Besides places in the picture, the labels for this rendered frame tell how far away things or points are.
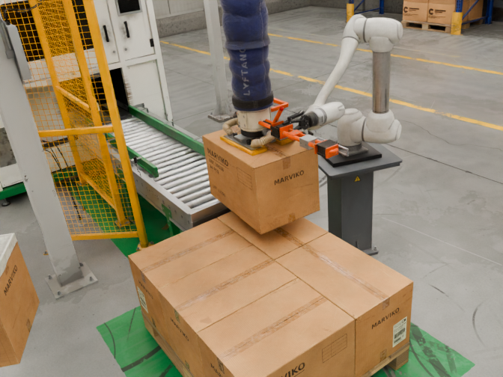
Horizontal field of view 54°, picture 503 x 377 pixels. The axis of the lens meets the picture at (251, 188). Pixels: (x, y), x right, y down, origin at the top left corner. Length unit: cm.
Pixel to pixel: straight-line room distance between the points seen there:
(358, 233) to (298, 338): 145
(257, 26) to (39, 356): 227
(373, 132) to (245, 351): 161
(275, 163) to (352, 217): 106
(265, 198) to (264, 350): 80
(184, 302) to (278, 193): 74
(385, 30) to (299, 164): 89
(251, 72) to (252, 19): 26
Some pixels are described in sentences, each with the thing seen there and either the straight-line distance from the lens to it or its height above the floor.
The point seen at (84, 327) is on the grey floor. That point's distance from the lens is 342.
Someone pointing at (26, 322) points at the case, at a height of 68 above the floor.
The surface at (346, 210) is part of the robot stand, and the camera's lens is 340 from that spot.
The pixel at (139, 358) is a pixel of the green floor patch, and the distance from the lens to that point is 309.
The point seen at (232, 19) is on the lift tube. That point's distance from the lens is 255.
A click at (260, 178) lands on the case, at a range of 253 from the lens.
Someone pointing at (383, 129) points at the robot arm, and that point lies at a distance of 314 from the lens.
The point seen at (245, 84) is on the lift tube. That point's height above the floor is 142.
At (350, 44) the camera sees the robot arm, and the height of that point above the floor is 150.
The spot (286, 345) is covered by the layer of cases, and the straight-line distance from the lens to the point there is 223.
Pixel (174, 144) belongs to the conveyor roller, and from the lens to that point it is 431.
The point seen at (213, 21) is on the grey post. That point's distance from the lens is 615.
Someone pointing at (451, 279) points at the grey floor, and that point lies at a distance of 352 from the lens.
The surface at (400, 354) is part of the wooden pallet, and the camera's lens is 284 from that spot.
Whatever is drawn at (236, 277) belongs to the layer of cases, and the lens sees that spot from 261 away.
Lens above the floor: 214
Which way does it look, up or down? 28 degrees down
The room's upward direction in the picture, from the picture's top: 6 degrees counter-clockwise
